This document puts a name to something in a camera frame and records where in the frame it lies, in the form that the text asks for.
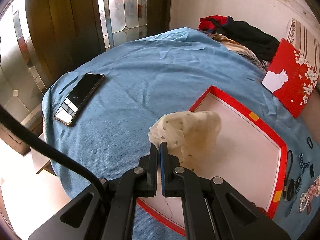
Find cream sheer dotted scrunchie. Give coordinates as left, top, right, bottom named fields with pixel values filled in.
left=148, top=111, right=222, bottom=172

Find red plaid scrunchie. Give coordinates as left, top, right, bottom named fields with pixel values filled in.
left=306, top=176, right=320, bottom=215

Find red jewelry box tray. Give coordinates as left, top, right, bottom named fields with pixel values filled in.
left=135, top=84, right=288, bottom=237

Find small black clip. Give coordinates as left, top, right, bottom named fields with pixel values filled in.
left=309, top=165, right=314, bottom=178

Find black smartphone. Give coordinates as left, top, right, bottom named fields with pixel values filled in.
left=54, top=73, right=105, bottom=126

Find light blue blanket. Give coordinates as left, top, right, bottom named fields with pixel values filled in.
left=41, top=26, right=320, bottom=240

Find red floral box lid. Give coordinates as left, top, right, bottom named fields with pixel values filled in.
left=261, top=38, right=319, bottom=118

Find brown striped fabric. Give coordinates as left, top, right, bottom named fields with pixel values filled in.
left=205, top=32, right=269, bottom=72

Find black and red clothes pile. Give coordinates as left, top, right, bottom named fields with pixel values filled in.
left=199, top=15, right=280, bottom=62

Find striped floral bolster pillow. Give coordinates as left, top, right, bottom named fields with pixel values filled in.
left=286, top=18, right=319, bottom=67

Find stained glass door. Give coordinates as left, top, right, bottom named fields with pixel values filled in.
left=98, top=0, right=148, bottom=50

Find black cable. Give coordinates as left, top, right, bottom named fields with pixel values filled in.
left=0, top=104, right=108, bottom=205

